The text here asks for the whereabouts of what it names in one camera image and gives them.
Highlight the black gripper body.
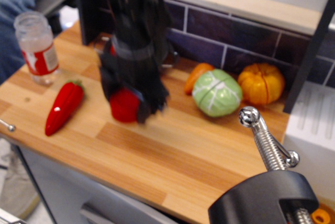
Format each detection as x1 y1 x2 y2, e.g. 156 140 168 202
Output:
99 38 169 111

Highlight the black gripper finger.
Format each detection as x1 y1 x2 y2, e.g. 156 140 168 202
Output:
100 72 123 101
135 90 157 124

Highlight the red plastic cap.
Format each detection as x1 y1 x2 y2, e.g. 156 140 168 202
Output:
109 88 140 123

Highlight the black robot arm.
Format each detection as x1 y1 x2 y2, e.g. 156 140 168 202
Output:
99 0 171 124

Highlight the clear plastic spice container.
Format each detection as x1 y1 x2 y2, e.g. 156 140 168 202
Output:
14 11 59 85

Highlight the small steel pot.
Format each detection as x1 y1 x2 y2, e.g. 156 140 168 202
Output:
92 33 180 70

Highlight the red toy chili pepper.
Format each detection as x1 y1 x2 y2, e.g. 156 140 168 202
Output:
44 80 84 136

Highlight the orange toy carrot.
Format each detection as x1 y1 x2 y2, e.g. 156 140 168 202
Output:
184 63 215 95

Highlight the green toy cabbage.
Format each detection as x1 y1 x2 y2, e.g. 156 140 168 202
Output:
192 69 243 117

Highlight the wooden shelf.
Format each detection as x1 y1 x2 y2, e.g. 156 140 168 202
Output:
180 0 322 35

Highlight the small metal knob rod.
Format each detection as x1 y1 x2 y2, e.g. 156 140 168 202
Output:
0 119 16 132

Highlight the orange toy pumpkin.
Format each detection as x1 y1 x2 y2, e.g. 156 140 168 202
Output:
238 63 285 105

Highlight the blue jeans leg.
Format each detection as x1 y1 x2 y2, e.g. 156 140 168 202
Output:
1 0 36 83

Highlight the beige shoe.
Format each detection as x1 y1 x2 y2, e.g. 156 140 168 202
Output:
1 145 40 219

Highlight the black metal clamp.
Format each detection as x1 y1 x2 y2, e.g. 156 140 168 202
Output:
208 106 319 223

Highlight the white sink drainer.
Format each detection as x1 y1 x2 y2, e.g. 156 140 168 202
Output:
286 81 334 151

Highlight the orange clamp pad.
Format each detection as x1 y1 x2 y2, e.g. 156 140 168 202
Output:
311 208 331 224

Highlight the silver drawer handle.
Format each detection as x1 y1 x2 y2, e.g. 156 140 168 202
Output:
79 204 114 224

